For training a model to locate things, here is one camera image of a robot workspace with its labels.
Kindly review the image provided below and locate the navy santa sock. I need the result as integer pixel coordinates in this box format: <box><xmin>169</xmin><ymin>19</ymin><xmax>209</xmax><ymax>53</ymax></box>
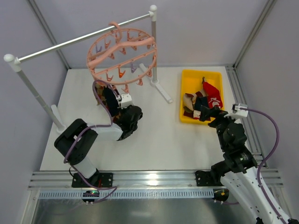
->
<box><xmin>193</xmin><ymin>97</ymin><xmax>208</xmax><ymax>119</ymax></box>

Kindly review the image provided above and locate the red sock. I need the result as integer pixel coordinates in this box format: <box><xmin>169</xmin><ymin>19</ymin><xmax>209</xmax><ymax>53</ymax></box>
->
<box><xmin>203</xmin><ymin>82</ymin><xmax>223</xmax><ymax>108</ymax></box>

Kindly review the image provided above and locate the beige maroon striped sock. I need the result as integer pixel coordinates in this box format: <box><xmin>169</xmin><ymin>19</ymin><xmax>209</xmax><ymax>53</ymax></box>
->
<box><xmin>195</xmin><ymin>77</ymin><xmax>207</xmax><ymax>98</ymax></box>

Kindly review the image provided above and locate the pink round clip hanger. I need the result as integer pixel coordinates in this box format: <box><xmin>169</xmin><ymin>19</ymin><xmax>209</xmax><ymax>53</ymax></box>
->
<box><xmin>86</xmin><ymin>22</ymin><xmax>157</xmax><ymax>93</ymax></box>

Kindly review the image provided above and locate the brown argyle sock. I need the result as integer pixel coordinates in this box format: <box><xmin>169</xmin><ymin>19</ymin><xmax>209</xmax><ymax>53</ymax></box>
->
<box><xmin>113</xmin><ymin>110</ymin><xmax>123</xmax><ymax>124</ymax></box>

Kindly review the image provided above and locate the tan orange argyle sock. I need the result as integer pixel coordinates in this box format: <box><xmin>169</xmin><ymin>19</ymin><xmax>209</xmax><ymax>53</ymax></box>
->
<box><xmin>94</xmin><ymin>83</ymin><xmax>109</xmax><ymax>108</ymax></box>

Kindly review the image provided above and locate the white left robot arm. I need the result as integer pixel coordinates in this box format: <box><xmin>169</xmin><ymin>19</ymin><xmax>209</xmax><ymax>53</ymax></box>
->
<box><xmin>54</xmin><ymin>105</ymin><xmax>143</xmax><ymax>189</ymax></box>

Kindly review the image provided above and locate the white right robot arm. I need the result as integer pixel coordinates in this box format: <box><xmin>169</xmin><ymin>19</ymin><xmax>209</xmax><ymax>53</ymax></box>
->
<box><xmin>195</xmin><ymin>104</ymin><xmax>298</xmax><ymax>224</ymax></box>

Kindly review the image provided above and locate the yellow plastic tray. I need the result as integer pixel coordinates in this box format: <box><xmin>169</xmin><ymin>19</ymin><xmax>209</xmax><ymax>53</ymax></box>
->
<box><xmin>179</xmin><ymin>70</ymin><xmax>224</xmax><ymax>125</ymax></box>

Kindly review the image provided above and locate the white metal drying rack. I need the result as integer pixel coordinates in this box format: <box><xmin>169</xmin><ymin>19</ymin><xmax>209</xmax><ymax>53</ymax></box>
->
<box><xmin>3</xmin><ymin>4</ymin><xmax>174</xmax><ymax>133</ymax></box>

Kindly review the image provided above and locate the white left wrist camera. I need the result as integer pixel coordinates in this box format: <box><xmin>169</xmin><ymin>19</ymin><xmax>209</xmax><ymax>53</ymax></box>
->
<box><xmin>116</xmin><ymin>93</ymin><xmax>133</xmax><ymax>109</ymax></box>

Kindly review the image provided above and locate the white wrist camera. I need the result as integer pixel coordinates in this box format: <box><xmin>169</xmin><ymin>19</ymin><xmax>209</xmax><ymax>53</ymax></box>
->
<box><xmin>224</xmin><ymin>103</ymin><xmax>248</xmax><ymax>119</ymax></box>
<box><xmin>116</xmin><ymin>93</ymin><xmax>133</xmax><ymax>109</ymax></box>

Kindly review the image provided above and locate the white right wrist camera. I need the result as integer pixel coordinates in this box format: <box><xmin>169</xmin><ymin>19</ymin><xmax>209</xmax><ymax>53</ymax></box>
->
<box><xmin>224</xmin><ymin>103</ymin><xmax>248</xmax><ymax>119</ymax></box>

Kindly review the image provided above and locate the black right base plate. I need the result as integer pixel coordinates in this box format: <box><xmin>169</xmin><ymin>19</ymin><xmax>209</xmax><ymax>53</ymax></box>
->
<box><xmin>195</xmin><ymin>170</ymin><xmax>215</xmax><ymax>187</ymax></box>

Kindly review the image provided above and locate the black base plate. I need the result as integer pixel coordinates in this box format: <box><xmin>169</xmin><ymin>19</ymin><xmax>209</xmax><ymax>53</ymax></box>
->
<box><xmin>71</xmin><ymin>172</ymin><xmax>114</xmax><ymax>188</ymax></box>
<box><xmin>195</xmin><ymin>170</ymin><xmax>215</xmax><ymax>187</ymax></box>

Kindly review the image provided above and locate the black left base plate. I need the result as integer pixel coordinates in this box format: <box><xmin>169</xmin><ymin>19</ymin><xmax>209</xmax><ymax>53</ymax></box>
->
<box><xmin>71</xmin><ymin>172</ymin><xmax>114</xmax><ymax>188</ymax></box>

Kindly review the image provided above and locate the white slotted cable duct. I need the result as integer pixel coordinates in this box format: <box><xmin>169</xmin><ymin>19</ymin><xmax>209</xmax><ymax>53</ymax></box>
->
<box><xmin>39</xmin><ymin>189</ymin><xmax>214</xmax><ymax>199</ymax></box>

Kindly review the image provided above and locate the aluminium rail frame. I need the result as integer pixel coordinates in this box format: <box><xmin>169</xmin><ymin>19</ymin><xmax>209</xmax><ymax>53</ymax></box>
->
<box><xmin>28</xmin><ymin>65</ymin><xmax>285</xmax><ymax>224</ymax></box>

